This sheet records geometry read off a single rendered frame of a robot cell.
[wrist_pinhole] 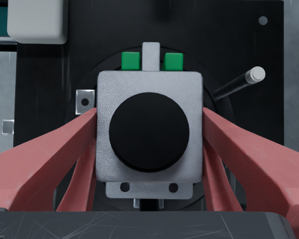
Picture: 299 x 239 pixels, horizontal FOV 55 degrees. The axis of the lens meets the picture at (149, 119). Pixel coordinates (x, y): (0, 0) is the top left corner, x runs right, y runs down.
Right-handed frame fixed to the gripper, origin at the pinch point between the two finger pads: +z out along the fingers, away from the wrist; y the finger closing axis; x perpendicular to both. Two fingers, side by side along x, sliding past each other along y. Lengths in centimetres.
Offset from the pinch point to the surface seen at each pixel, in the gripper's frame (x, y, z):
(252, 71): -0.8, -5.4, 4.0
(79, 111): 4.6, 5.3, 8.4
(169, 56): -0.1, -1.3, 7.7
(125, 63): 0.3, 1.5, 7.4
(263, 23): 0.4, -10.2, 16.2
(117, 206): 11.5, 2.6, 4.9
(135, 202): 10.6, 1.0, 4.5
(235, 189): 12.1, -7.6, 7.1
